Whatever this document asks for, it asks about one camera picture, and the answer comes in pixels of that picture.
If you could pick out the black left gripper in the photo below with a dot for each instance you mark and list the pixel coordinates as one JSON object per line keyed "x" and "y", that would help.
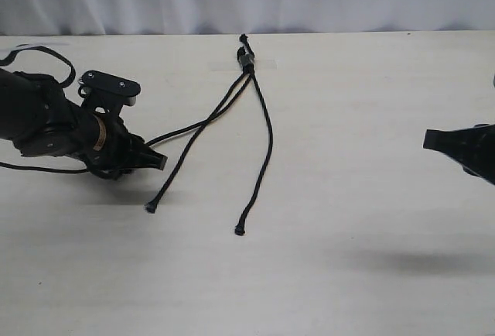
{"x": 115, "y": 152}

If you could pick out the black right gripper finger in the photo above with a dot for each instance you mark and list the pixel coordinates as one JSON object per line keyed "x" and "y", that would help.
{"x": 472, "y": 148}

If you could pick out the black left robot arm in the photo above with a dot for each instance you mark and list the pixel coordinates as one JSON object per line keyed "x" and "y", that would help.
{"x": 39, "y": 120}

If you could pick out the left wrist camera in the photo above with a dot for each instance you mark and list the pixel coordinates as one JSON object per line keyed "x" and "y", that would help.
{"x": 106, "y": 91}

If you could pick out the clear tape strip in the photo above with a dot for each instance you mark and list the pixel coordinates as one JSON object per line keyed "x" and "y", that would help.
{"x": 233, "y": 65}

